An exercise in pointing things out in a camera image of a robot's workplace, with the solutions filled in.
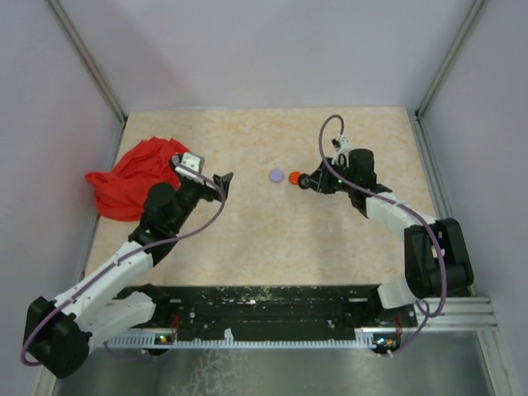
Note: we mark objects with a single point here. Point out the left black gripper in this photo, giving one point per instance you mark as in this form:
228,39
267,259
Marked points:
209,193

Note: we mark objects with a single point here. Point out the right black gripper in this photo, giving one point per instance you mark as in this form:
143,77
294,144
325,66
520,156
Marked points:
315,180

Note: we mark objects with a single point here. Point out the orange round case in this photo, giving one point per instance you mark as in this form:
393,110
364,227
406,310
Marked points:
294,178

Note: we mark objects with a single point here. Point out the lilac earbud charging case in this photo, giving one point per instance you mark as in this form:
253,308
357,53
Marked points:
276,175

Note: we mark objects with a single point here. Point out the black round case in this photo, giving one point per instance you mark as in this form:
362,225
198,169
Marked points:
303,180

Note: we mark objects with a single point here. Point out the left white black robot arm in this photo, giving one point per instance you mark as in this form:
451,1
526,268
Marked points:
61,333

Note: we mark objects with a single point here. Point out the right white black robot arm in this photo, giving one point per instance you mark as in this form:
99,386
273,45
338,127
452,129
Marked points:
436,259

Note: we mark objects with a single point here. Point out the red crumpled cloth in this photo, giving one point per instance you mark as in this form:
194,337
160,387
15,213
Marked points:
120,194

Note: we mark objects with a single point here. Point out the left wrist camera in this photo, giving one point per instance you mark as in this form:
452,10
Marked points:
188,165

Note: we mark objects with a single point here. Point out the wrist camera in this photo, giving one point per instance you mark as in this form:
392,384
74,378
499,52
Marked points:
342,147
188,165

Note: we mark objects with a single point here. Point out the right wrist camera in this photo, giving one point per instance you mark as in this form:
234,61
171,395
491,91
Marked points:
342,147

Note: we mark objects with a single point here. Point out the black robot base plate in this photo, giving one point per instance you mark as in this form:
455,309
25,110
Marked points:
273,313

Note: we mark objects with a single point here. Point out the left aluminium frame post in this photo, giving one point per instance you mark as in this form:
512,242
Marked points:
89,63

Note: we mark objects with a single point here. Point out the aluminium frame post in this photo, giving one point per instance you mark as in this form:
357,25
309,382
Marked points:
89,63
465,31

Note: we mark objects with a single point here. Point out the aluminium rail right side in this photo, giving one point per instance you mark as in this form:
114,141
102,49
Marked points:
464,311

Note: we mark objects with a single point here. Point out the right aluminium frame post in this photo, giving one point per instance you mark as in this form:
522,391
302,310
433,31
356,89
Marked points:
465,31

